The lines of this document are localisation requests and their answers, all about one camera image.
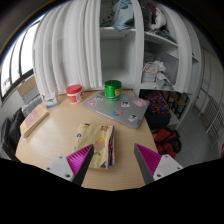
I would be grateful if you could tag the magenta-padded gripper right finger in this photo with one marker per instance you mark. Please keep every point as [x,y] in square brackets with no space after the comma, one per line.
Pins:
[151,161]

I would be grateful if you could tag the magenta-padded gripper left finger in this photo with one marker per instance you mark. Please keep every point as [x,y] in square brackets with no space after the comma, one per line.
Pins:
[75,161]

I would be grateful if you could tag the yellow cartoon-print towel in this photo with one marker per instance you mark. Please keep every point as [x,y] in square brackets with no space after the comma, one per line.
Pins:
[95,143]

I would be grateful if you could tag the red bag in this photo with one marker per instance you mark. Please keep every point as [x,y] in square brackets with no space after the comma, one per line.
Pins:
[168,141]

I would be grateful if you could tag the yellow and pink book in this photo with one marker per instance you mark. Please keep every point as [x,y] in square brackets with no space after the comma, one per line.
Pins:
[33,120]

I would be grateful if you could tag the colourful patterned bag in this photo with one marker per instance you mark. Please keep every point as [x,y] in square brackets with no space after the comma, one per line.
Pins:
[158,102]

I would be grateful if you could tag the silver laptop with stickers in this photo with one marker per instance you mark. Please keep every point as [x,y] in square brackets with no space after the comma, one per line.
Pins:
[110,108]

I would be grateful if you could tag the small white printed card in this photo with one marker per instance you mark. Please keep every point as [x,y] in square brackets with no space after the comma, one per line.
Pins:
[50,99]

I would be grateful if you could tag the black backpack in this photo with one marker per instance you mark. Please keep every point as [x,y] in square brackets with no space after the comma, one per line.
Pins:
[16,128]

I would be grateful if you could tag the white jar with red lid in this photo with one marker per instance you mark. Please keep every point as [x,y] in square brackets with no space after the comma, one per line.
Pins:
[74,94]

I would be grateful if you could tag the silver ribbed suitcase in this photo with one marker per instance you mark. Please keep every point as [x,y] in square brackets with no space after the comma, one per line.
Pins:
[31,106]

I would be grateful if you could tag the black suitcase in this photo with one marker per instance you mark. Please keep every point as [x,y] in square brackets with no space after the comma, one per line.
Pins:
[4,136]

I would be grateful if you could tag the white drying rack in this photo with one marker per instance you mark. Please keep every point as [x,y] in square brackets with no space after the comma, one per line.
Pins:
[211,116]

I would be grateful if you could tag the brown cardboard box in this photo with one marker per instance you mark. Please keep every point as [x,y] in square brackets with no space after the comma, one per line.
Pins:
[27,85]

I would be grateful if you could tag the black-framed window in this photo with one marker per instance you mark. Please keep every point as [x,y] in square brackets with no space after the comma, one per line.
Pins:
[15,63]

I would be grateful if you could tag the white curtain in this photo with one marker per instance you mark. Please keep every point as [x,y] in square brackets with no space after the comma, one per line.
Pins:
[66,46]

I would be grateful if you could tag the white shelf unit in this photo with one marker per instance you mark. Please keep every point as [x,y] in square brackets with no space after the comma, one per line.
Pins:
[143,40]

